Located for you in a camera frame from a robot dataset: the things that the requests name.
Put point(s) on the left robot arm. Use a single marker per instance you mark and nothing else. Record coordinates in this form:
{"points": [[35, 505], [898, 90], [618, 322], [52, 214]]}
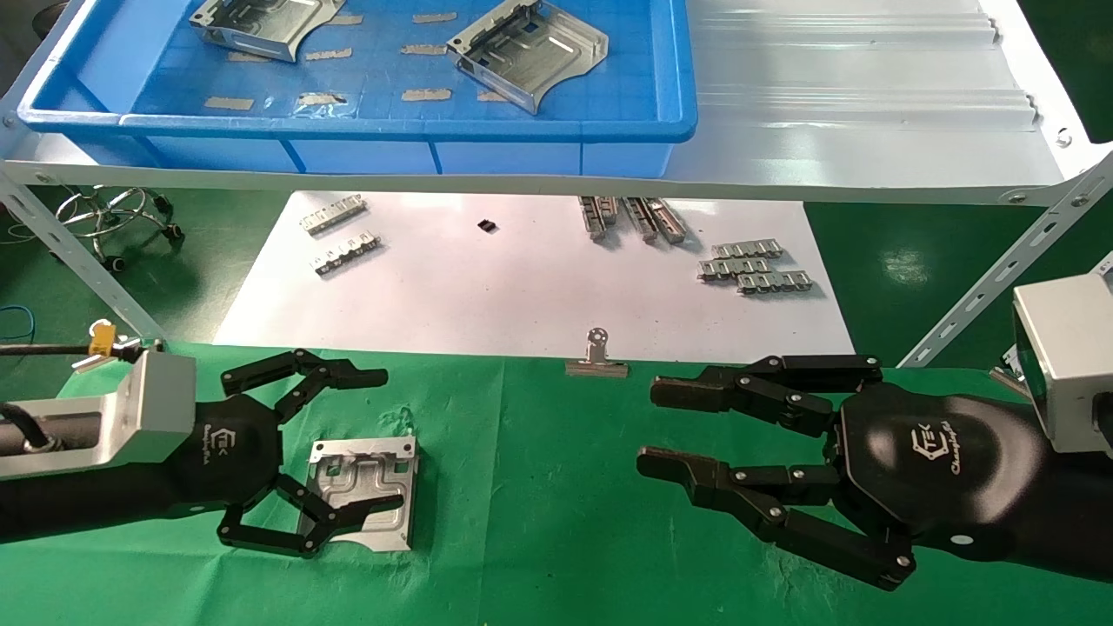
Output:
{"points": [[87, 509]]}

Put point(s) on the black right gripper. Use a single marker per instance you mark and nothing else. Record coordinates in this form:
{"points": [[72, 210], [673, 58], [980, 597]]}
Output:
{"points": [[939, 461]]}

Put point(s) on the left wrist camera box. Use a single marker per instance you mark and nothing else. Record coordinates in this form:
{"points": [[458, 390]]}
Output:
{"points": [[156, 409]]}

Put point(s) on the beige tape piece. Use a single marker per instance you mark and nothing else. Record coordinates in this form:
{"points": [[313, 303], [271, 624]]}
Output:
{"points": [[322, 98], [424, 49], [426, 94], [229, 103], [435, 17], [493, 96], [250, 56], [345, 19], [329, 54]]}

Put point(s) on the silver sheet metal bracket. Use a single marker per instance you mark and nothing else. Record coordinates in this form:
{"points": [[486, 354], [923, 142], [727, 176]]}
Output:
{"points": [[530, 52], [261, 26], [365, 469]]}

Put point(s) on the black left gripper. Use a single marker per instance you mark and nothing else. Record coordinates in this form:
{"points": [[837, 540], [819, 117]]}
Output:
{"points": [[230, 452]]}

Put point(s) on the chrome stool base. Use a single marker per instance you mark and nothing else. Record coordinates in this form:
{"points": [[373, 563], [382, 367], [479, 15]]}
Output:
{"points": [[117, 213]]}

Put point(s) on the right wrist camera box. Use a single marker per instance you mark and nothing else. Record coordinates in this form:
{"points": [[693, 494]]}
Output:
{"points": [[1074, 365]]}

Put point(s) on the silver metal rail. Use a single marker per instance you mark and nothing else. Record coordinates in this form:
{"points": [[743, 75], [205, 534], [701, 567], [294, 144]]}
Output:
{"points": [[669, 222], [593, 217], [642, 219], [609, 209]]}

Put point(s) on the blue plastic bin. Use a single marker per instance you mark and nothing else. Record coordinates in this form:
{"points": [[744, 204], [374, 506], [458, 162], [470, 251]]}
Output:
{"points": [[374, 155]]}

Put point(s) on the notched silver metal strip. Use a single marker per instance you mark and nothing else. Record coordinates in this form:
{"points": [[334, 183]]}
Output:
{"points": [[348, 253], [333, 215], [735, 269], [776, 283], [746, 250]]}

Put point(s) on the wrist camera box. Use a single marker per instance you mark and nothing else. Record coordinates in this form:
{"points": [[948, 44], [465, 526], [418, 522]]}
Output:
{"points": [[156, 409], [1074, 365]]}

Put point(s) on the white metal shelf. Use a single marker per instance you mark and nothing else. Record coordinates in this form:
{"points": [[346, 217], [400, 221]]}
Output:
{"points": [[869, 113]]}

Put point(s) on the white paper sheet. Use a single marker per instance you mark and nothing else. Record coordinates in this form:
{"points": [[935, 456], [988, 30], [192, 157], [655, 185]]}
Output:
{"points": [[487, 287]]}

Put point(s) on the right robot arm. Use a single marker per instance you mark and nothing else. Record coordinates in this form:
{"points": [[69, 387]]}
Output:
{"points": [[1078, 522]]}

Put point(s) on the perforated white shelf brace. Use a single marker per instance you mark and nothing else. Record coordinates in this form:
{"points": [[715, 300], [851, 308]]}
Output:
{"points": [[1000, 269], [78, 261]]}

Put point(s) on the green cloth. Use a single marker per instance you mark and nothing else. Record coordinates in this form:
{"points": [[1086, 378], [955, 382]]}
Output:
{"points": [[539, 522]]}

